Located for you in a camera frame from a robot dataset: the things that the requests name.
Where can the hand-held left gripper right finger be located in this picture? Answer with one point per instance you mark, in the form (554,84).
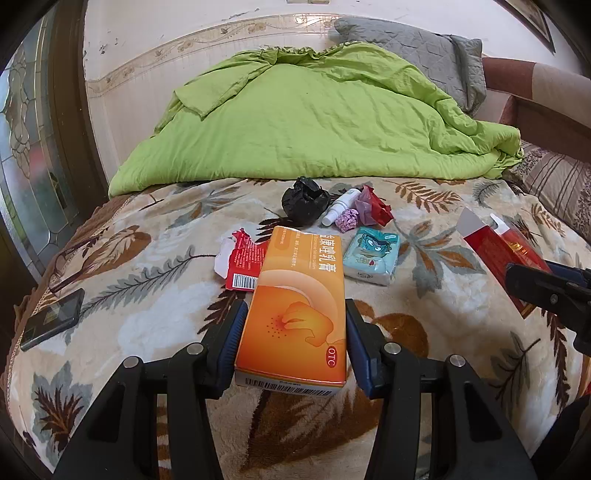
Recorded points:
(358,350)

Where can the purple crumpled wrapper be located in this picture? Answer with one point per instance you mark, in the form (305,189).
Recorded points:
(347,220)

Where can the stained glass window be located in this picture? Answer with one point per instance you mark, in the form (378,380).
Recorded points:
(27,138)

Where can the black phone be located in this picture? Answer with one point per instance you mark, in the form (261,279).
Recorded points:
(51,318)

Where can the teal tissue pack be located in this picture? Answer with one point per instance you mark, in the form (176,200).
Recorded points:
(371,256)

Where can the eyeglasses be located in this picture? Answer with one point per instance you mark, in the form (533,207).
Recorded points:
(62,274)

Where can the leaf printed blanket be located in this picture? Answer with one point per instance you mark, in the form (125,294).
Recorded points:
(138,300)

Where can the black plastic bag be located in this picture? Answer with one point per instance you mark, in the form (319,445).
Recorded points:
(304,201)

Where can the orange medicine box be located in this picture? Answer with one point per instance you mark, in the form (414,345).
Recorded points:
(295,314)

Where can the small white bottle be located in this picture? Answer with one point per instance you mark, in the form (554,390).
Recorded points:
(339,207)

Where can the striped beige pillow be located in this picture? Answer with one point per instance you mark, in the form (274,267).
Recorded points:
(558,184)

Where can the grey quilted pillow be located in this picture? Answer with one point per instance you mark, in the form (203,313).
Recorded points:
(415,50)

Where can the torn red cardboard box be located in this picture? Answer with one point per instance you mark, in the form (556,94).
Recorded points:
(244,263)

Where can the red cigarette box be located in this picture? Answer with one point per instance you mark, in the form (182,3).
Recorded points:
(489,249)

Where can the red snack bag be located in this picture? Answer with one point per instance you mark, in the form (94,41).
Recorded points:
(376,207)

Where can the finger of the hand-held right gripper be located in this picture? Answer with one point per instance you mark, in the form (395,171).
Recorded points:
(535,286)
(570,273)

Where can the green quilt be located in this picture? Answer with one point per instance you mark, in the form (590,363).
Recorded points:
(300,124)

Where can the dark framed picture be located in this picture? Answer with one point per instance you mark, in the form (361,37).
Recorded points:
(531,18)

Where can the brown headboard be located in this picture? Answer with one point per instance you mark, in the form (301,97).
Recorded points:
(531,92)

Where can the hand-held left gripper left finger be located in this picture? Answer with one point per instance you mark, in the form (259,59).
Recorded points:
(231,341)

